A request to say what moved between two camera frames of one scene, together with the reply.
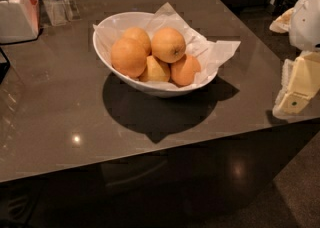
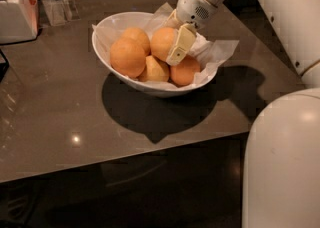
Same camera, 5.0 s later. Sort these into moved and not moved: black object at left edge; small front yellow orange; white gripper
Moved: white gripper
Not moved: small front yellow orange; black object at left edge
